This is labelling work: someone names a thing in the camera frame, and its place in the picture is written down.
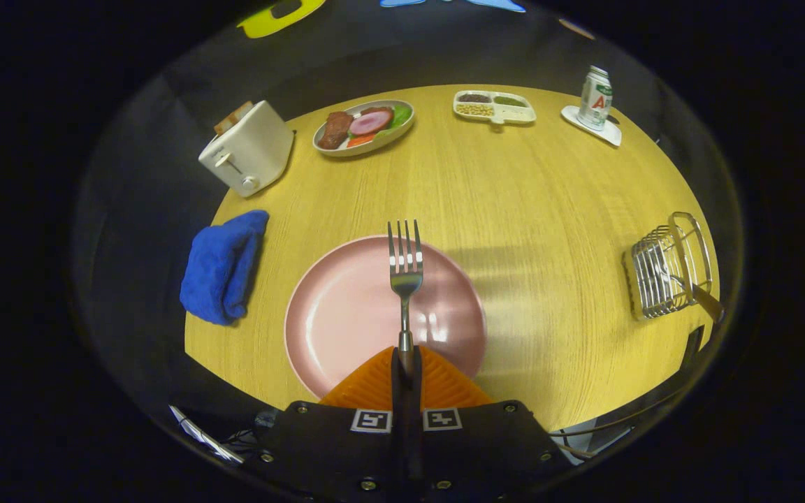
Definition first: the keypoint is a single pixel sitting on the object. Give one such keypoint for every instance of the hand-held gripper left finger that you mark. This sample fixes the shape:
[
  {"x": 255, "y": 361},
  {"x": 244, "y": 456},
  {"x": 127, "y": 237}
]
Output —
[{"x": 332, "y": 447}]

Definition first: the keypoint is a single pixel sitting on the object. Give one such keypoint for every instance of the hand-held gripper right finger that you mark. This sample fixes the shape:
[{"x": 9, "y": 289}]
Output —
[{"x": 486, "y": 447}]

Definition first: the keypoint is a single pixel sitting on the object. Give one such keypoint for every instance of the white flat panel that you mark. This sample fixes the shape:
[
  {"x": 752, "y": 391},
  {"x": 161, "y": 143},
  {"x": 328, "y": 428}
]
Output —
[{"x": 207, "y": 436}]

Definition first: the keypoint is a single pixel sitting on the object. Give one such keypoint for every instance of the pink plate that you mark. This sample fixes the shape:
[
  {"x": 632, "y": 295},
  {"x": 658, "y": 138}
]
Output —
[{"x": 346, "y": 314}]

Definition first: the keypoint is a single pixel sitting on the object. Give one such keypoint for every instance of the blue cloth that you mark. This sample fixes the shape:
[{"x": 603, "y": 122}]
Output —
[{"x": 217, "y": 272}]

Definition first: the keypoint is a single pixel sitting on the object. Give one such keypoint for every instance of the white oval food plate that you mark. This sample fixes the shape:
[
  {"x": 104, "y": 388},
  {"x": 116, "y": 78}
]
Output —
[{"x": 367, "y": 145}]

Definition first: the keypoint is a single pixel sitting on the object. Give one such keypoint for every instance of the white toaster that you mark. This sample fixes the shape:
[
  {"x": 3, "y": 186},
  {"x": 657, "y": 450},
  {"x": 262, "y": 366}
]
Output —
[{"x": 252, "y": 154}]

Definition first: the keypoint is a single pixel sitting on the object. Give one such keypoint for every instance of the brown meat piece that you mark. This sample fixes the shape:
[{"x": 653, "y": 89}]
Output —
[{"x": 335, "y": 129}]

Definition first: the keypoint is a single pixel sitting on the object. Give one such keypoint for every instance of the pink ham slice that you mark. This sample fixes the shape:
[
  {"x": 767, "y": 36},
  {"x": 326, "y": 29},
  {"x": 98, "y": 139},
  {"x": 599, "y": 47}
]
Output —
[{"x": 371, "y": 121}]

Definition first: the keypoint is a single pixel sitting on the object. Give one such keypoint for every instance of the white coaster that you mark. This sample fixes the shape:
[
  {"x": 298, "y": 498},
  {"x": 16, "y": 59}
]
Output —
[{"x": 608, "y": 134}]

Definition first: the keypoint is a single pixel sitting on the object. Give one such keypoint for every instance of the green lettuce leaf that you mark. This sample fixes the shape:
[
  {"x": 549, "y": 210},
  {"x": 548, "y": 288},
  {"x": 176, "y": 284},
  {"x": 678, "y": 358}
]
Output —
[{"x": 401, "y": 115}]

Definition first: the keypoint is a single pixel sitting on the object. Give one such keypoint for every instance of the white divided dish with beans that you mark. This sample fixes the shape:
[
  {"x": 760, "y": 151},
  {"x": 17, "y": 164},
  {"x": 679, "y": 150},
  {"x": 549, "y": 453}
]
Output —
[{"x": 497, "y": 108}]

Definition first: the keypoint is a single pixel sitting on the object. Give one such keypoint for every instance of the toast slices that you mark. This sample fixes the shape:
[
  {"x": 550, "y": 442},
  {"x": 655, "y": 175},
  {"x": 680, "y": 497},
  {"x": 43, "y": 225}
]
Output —
[{"x": 233, "y": 117}]

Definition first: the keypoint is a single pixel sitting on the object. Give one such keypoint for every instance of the white drink bottle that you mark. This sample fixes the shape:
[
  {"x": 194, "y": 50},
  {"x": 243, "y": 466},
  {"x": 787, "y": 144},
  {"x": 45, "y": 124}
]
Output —
[{"x": 595, "y": 98}]

